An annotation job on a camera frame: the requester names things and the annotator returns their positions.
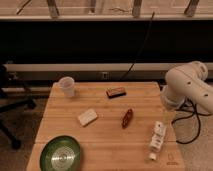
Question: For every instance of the black and red eraser block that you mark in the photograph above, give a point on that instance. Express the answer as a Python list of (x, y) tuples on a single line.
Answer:
[(115, 92)]

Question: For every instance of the black office chair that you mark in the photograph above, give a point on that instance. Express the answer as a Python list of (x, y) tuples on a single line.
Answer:
[(5, 77)]

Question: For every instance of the white baseboard rail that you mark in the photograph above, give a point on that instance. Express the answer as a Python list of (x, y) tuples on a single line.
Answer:
[(89, 72)]

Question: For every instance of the white tube bottle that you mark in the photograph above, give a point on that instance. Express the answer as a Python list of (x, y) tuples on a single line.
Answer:
[(157, 139)]

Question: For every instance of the white sponge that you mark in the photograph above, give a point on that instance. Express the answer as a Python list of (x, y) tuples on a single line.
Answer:
[(87, 117)]

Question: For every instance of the green round plate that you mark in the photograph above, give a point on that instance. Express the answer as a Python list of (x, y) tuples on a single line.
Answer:
[(62, 153)]

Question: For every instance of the clear plastic measuring cup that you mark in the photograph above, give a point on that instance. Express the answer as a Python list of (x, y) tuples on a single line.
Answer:
[(66, 84)]

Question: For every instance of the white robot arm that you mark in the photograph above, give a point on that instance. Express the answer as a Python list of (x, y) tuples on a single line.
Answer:
[(187, 81)]

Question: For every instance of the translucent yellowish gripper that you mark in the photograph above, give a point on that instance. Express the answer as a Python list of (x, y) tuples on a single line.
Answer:
[(168, 116)]

